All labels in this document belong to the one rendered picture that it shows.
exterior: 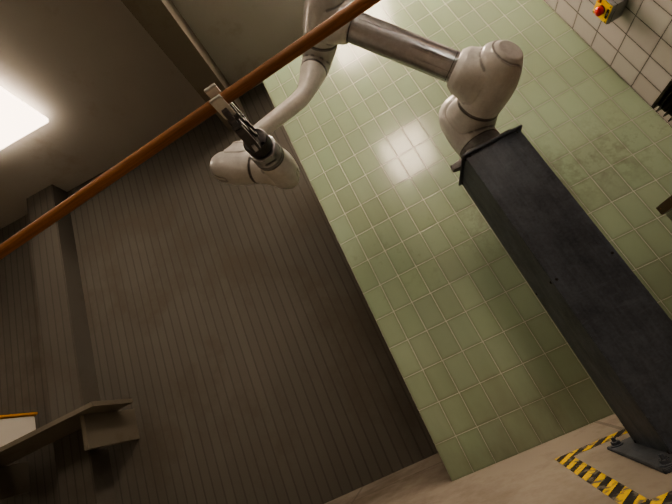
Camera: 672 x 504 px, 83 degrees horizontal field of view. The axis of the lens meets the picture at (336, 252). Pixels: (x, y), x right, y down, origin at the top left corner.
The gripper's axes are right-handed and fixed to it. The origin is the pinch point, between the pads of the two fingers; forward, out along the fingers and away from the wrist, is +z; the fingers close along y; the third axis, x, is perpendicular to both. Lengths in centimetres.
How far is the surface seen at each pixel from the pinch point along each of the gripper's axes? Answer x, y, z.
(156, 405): 194, 1, -192
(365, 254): -4, 7, -124
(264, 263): 74, -58, -199
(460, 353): -20, 71, -123
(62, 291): 238, -121, -172
